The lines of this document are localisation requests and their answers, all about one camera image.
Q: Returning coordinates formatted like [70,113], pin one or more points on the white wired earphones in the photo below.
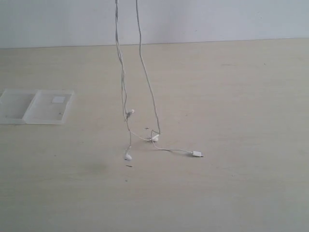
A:
[127,113]

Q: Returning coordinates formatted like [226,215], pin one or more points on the clear plastic storage case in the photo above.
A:
[35,106]

